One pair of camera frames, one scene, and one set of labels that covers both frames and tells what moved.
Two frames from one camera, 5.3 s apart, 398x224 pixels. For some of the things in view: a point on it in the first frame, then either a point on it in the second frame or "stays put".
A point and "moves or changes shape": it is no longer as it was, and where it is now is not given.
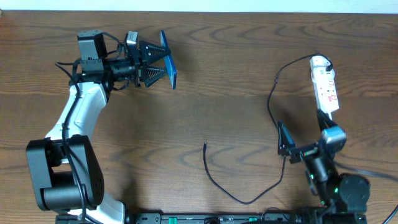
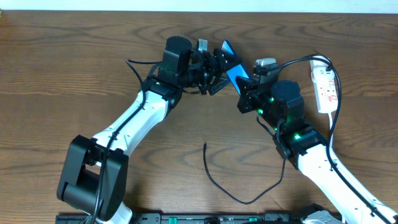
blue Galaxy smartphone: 171,71 moves or changes shape
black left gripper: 137,66 -> 211,71
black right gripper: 306,150 -> 249,94
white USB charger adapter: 321,74 stays put
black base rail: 204,218 stays put
